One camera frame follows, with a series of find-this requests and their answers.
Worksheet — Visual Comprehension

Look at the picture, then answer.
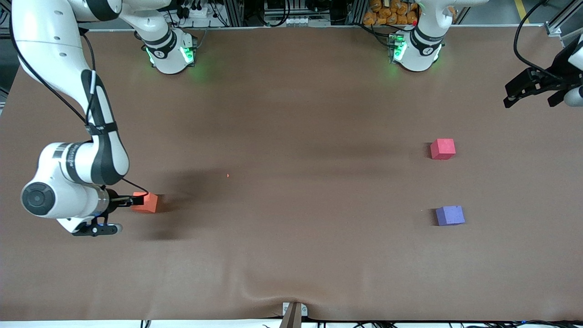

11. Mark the orange foam block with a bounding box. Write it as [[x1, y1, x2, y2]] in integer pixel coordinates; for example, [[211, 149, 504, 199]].
[[132, 192, 159, 214]]

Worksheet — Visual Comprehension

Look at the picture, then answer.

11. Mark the red foam block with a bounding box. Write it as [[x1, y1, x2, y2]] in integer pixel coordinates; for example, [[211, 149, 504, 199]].
[[430, 138, 456, 160]]

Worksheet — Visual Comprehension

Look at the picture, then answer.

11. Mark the purple foam block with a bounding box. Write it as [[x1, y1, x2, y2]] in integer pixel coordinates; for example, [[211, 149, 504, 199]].
[[435, 205, 466, 226]]

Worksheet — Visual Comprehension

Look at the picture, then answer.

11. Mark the bag of orange items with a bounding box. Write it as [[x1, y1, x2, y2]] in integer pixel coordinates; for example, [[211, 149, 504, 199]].
[[363, 0, 419, 26]]

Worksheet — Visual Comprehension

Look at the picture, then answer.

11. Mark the brown table cover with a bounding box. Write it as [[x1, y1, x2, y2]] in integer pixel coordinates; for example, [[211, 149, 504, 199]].
[[0, 25, 583, 322]]

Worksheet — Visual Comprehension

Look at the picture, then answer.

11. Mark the white power strip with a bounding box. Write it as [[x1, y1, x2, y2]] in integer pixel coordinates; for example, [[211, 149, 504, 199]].
[[175, 0, 211, 20]]

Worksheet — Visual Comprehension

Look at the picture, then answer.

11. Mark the row of white plugs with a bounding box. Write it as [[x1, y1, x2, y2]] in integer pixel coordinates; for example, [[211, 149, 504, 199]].
[[290, 15, 332, 27]]

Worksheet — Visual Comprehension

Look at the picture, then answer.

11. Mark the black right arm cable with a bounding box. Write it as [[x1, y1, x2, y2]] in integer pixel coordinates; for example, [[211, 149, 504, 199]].
[[8, 18, 149, 196]]

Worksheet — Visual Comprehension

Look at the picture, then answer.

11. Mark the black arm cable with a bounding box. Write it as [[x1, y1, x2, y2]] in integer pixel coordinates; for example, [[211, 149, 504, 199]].
[[8, 18, 149, 196], [513, 0, 554, 73]]

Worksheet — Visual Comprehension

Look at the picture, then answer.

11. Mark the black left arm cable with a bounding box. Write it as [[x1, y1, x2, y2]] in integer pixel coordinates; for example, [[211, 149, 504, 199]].
[[513, 0, 554, 73]]

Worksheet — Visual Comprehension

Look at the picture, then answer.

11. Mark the aluminium frame strut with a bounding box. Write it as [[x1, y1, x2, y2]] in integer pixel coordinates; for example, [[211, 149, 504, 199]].
[[544, 0, 583, 37]]

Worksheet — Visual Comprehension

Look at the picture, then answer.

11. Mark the metal clamp bracket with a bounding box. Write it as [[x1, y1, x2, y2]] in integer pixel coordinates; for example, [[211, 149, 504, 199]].
[[279, 302, 309, 328]]

